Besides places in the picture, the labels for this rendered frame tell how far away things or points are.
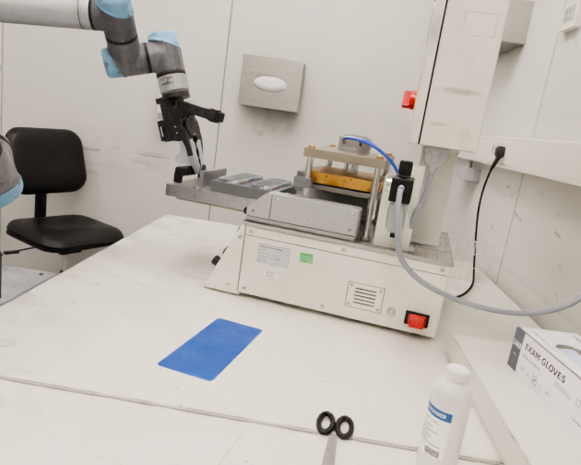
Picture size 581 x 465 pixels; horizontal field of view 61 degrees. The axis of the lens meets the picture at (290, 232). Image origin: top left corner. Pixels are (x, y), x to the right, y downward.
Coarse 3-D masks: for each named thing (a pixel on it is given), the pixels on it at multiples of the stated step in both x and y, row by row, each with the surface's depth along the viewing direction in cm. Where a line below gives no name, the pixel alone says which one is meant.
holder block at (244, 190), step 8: (216, 184) 119; (224, 184) 118; (232, 184) 118; (248, 184) 122; (224, 192) 119; (232, 192) 118; (240, 192) 118; (248, 192) 117; (256, 192) 116; (264, 192) 116; (288, 192) 126
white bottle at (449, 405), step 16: (448, 368) 61; (464, 368) 62; (448, 384) 61; (464, 384) 61; (432, 400) 62; (448, 400) 60; (464, 400) 60; (432, 416) 62; (448, 416) 60; (464, 416) 60; (432, 432) 62; (448, 432) 61; (464, 432) 62; (432, 448) 62; (448, 448) 61; (432, 464) 62; (448, 464) 62
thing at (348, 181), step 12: (324, 168) 123; (336, 168) 128; (348, 168) 118; (324, 180) 111; (336, 180) 111; (348, 180) 110; (360, 180) 109; (372, 180) 110; (384, 180) 116; (336, 192) 111; (348, 192) 111; (360, 192) 110
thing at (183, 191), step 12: (192, 180) 132; (204, 180) 123; (168, 192) 121; (180, 192) 121; (192, 192) 120; (204, 192) 119; (216, 192) 118; (216, 204) 119; (228, 204) 118; (240, 204) 117
